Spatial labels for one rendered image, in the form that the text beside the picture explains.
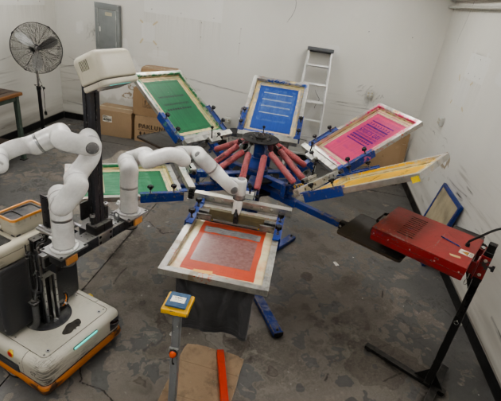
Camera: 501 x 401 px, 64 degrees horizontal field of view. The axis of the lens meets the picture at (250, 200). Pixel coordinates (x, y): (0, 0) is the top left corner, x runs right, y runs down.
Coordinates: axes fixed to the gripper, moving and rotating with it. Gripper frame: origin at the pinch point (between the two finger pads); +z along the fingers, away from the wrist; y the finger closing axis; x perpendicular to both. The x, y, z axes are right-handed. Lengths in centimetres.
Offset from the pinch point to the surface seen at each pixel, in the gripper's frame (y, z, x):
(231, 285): 61, 3, 10
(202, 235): 17.0, 6.0, -17.3
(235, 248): 24.2, 6.0, 5.3
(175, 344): 80, 32, -12
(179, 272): 61, 3, -17
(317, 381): 22, 101, 74
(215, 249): 29.2, 6.0, -5.6
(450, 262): 16, -9, 127
